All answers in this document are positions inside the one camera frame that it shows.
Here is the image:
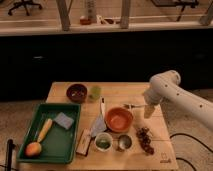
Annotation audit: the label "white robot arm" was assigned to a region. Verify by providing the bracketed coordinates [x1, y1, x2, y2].
[144, 70, 213, 132]

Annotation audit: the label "orange bowl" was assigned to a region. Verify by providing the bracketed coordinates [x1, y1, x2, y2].
[105, 107, 133, 133]

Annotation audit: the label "dark purple bowl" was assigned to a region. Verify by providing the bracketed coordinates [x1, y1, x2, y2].
[66, 84, 87, 103]

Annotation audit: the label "red bowl on shelf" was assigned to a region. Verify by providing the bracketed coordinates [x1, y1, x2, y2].
[80, 18, 92, 25]

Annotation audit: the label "dark grape bunch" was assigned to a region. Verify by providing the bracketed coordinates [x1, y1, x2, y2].
[136, 127, 154, 155]

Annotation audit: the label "small metal cup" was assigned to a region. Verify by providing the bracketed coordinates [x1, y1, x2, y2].
[118, 135, 132, 151]

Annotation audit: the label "green translucent cup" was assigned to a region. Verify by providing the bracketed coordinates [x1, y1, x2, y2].
[89, 86, 101, 101]

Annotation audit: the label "white cup green contents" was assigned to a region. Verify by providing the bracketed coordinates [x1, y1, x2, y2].
[94, 132, 113, 152]

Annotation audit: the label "wooden block brush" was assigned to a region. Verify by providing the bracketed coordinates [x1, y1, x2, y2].
[76, 129, 91, 156]

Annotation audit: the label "blue grey sponge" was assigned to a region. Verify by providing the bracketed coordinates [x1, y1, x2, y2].
[54, 112, 74, 130]

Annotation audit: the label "green plastic tray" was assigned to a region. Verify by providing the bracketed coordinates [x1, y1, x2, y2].
[17, 103, 81, 164]

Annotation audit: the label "white bottle on shelf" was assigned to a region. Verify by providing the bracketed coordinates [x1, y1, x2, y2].
[85, 0, 97, 23]

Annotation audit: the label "orange round fruit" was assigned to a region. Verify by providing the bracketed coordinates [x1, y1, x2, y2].
[25, 142, 42, 157]

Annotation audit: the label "black office chair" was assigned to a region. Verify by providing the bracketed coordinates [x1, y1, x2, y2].
[8, 0, 43, 16]

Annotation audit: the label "black cable on floor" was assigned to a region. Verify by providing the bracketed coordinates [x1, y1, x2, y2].
[169, 132, 213, 171]

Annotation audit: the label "black post lower left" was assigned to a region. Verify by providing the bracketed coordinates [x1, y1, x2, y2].
[5, 139, 15, 171]

